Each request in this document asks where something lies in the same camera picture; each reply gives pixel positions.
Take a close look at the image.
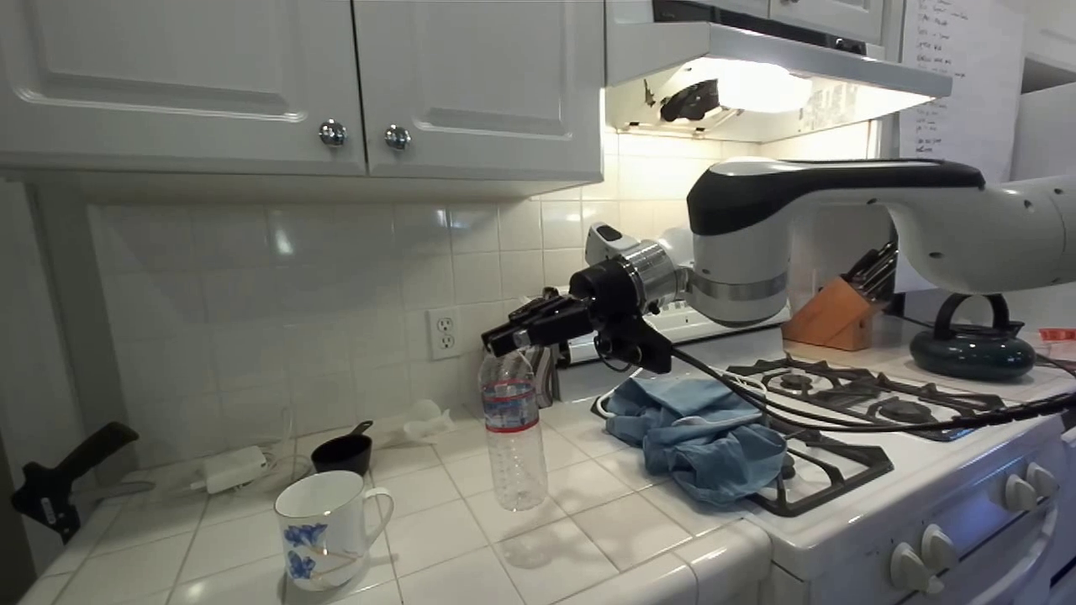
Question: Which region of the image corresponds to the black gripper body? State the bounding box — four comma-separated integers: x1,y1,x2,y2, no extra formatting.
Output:
568,224,685,374

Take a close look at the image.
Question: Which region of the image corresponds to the clear plastic water bottle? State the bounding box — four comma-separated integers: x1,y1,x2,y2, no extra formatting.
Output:
480,349,549,511

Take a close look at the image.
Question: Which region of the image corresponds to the black measuring cup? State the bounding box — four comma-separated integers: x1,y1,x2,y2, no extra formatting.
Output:
310,420,374,475

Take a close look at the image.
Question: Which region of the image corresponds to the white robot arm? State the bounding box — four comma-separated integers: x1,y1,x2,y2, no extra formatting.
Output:
480,159,1076,371

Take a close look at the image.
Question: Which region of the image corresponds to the blue cloth towel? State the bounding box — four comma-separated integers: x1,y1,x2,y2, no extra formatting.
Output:
603,374,787,509

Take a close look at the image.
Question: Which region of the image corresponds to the range hood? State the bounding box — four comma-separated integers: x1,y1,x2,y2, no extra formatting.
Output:
604,20,952,146

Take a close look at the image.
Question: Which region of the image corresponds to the wooden knife block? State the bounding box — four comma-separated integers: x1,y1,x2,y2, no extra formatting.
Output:
785,278,874,354

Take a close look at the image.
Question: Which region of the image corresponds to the black stove grate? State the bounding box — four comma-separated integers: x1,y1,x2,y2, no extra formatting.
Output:
725,355,1001,519

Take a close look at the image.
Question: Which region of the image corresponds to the white floral mug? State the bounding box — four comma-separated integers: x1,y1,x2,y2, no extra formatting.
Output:
273,470,394,590

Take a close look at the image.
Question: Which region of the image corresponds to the white gas stove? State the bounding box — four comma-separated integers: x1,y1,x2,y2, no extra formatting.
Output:
558,300,1076,605

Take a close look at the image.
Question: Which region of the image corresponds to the dark teal kettle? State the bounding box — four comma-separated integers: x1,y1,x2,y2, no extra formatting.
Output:
912,291,1034,384

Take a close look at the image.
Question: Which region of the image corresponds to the white upper cabinet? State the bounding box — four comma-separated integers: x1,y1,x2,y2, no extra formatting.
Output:
0,0,603,185

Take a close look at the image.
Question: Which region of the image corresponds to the white wall outlet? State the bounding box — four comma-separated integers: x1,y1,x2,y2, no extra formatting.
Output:
426,305,459,360

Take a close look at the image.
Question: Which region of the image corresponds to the black window handle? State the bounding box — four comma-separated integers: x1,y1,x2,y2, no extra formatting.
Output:
11,420,139,542

